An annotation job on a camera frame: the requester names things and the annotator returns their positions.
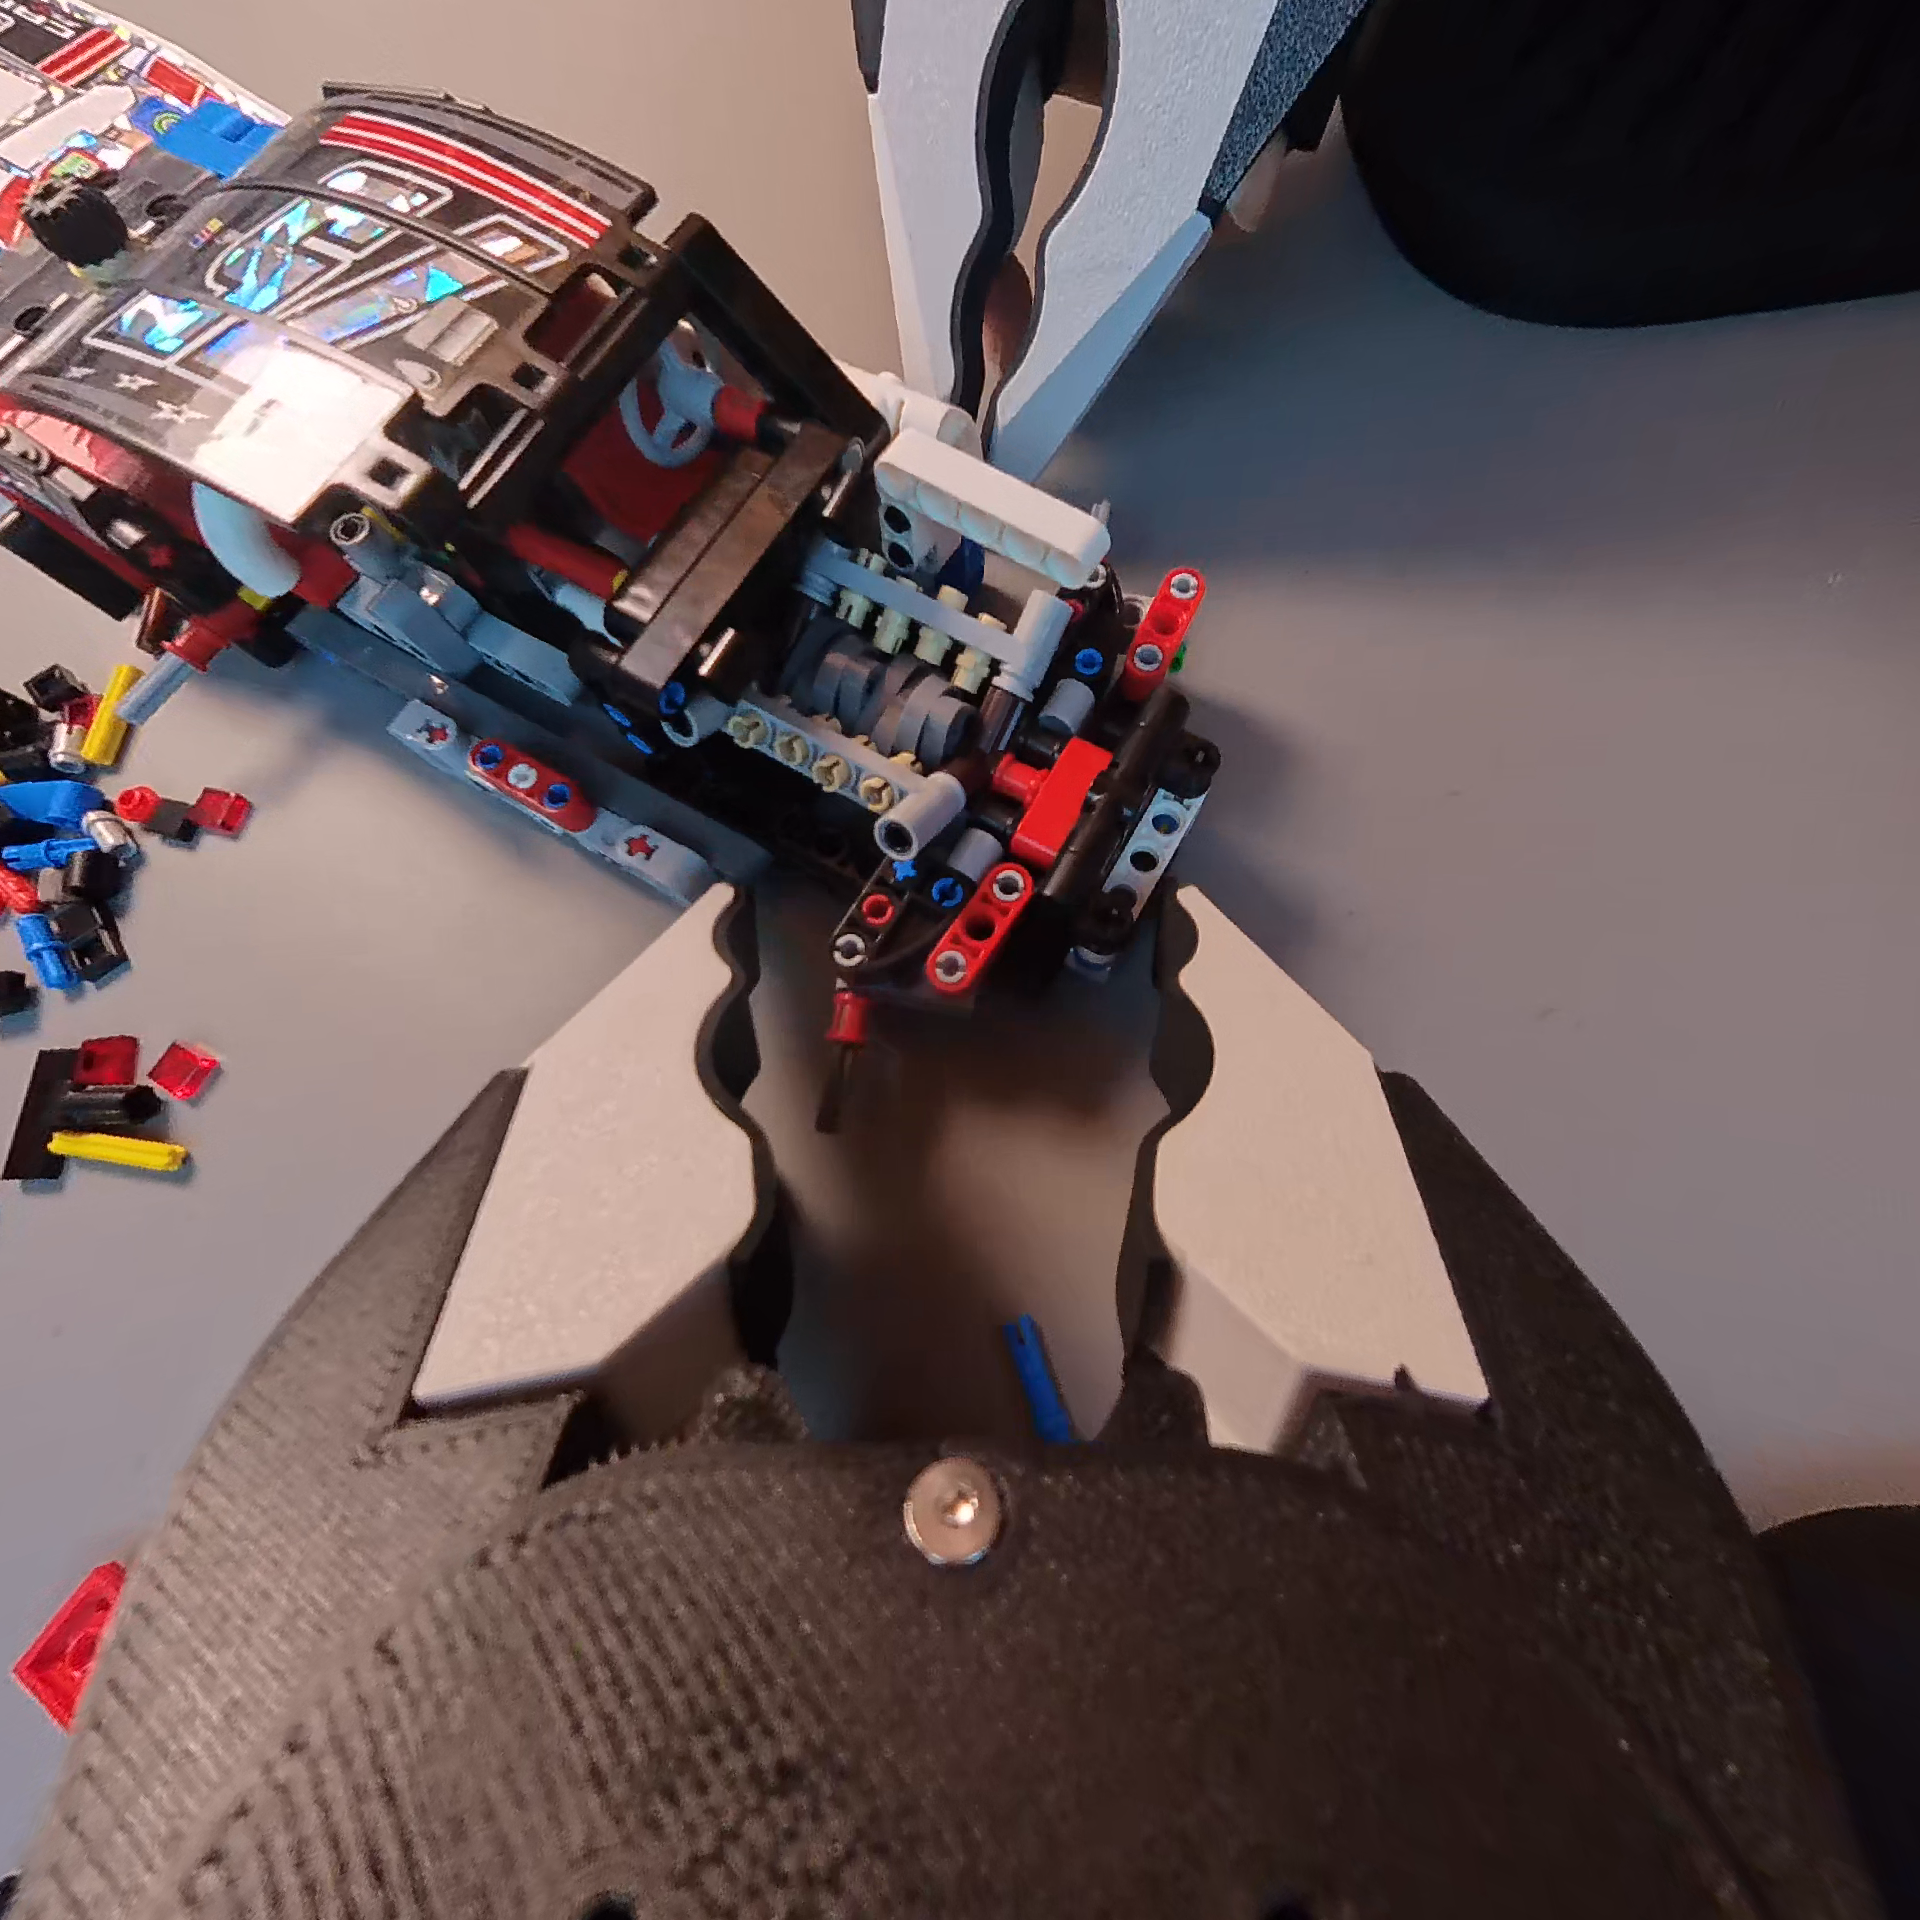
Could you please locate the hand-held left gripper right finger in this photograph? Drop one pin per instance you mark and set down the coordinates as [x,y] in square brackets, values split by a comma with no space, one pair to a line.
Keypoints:
[1304,1230]

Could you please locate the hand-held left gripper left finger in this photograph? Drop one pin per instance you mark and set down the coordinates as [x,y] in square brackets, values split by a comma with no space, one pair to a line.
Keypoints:
[601,1200]

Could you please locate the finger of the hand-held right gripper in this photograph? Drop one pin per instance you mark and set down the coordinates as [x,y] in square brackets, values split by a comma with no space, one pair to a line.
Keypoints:
[1154,194]
[931,181]

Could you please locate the blue lego axle pin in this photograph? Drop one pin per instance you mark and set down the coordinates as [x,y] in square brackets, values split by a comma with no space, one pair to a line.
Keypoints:
[1038,1380]

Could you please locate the lego car model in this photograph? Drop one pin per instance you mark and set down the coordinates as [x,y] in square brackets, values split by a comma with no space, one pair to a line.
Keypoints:
[720,540]

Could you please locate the pile of small lego pieces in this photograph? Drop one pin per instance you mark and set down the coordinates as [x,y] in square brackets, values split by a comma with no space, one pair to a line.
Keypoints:
[74,884]

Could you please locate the red square lego plate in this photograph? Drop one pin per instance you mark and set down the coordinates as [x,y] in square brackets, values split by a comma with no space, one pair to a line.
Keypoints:
[74,1651]

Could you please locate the person's right hand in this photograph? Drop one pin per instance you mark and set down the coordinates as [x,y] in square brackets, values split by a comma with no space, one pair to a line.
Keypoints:
[1256,194]

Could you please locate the holographic sticker sheet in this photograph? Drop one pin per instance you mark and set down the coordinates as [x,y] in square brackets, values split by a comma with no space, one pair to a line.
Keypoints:
[91,74]

